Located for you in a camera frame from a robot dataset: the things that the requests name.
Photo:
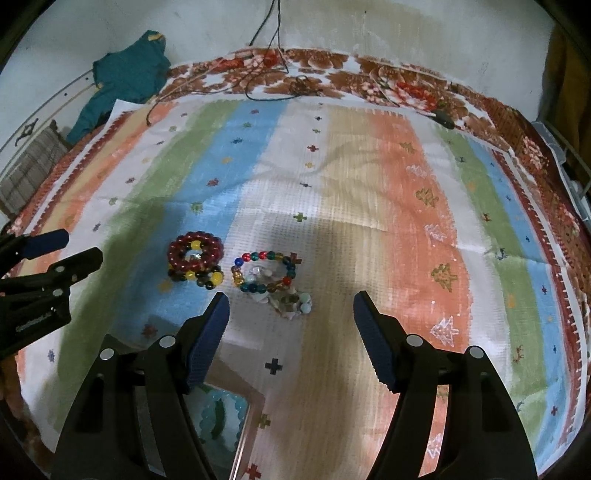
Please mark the striped woven mat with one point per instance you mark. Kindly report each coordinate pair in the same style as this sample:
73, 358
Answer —
369, 207

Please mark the small black device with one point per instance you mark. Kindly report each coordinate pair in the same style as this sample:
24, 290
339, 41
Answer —
444, 119

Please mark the mustard yellow garment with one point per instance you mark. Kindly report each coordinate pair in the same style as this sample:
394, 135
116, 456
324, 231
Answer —
568, 69

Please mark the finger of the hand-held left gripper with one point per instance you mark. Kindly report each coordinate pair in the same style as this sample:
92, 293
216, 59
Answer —
69, 268
44, 243

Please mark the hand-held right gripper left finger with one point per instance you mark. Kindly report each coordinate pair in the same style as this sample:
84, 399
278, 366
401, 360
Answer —
208, 344

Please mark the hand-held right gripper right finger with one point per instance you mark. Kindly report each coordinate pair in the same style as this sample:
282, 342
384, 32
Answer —
375, 344

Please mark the teal garment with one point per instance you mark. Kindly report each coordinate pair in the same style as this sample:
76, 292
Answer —
124, 74

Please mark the metal tin box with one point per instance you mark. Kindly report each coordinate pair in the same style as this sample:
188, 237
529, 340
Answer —
247, 415

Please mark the grey striped pillow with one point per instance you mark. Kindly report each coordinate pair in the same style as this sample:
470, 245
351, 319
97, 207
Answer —
27, 170

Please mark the white plastic rack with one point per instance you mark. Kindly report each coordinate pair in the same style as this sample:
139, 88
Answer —
554, 147

